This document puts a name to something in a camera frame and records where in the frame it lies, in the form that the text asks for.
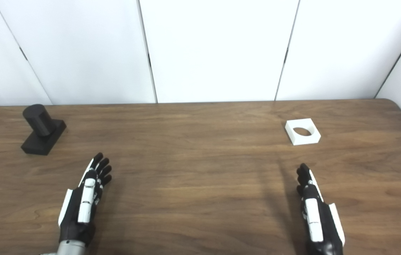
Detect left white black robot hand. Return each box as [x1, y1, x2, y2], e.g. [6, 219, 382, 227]
[58, 152, 113, 247]

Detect white square piece with hole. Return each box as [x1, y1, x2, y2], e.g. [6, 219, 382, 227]
[285, 118, 321, 146]

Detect black peg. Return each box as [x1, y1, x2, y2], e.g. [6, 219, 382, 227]
[21, 104, 67, 156]

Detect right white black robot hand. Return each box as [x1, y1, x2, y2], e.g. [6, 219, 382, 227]
[296, 163, 346, 255]

